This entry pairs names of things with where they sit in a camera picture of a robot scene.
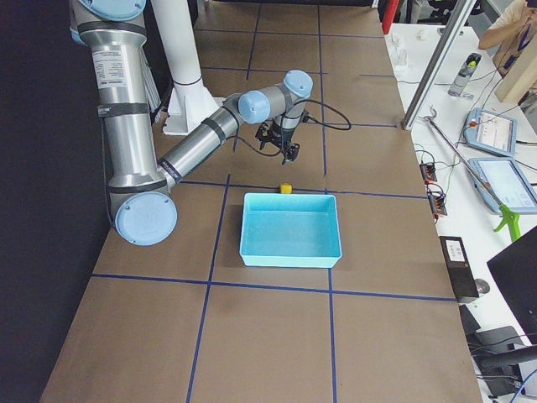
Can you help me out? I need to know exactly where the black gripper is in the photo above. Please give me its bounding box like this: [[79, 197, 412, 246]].
[[255, 123, 300, 165]]

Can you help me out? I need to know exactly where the yellow beetle toy car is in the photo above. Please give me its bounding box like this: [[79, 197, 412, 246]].
[[279, 183, 293, 195]]

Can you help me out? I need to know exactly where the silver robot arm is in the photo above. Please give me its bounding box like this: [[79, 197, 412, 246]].
[[70, 1, 313, 246]]

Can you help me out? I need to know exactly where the light blue plastic bin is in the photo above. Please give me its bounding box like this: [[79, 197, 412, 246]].
[[239, 192, 342, 269]]

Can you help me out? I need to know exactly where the orange connector board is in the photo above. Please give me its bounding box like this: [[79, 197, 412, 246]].
[[420, 162, 437, 184], [427, 191, 447, 218]]

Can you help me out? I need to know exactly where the red cylinder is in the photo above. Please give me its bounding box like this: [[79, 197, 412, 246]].
[[381, 0, 399, 34]]

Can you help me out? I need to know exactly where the clear water bottle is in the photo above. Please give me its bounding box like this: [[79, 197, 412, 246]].
[[448, 53, 482, 97]]

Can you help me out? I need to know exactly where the upper teach pendant tablet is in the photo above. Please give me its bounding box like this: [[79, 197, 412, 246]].
[[463, 108, 517, 157]]

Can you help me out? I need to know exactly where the teach pendant tablet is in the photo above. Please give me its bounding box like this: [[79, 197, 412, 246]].
[[463, 108, 517, 157], [468, 157, 536, 215]]

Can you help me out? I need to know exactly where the black power box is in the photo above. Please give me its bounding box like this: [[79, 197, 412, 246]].
[[439, 236, 479, 303]]

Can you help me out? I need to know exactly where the lower teach pendant tablet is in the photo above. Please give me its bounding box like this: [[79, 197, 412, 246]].
[[468, 157, 536, 215]]

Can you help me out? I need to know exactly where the reacher grabber tool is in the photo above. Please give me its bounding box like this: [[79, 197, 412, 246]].
[[424, 107, 521, 242]]

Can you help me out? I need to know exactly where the person in beige shirt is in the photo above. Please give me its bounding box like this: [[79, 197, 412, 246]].
[[478, 0, 536, 76]]

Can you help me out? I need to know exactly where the black monitor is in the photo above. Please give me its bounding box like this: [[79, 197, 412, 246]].
[[487, 228, 537, 333]]

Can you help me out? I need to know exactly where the black monitor stand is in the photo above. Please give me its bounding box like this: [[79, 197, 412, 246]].
[[459, 305, 536, 397]]

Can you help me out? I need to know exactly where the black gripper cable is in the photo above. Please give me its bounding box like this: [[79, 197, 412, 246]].
[[232, 99, 352, 157]]

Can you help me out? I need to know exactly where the white pedestal column base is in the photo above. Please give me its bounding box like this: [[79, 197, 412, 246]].
[[151, 0, 222, 135]]

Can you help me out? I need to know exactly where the aluminium frame post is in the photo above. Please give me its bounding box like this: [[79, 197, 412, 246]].
[[401, 0, 476, 131]]

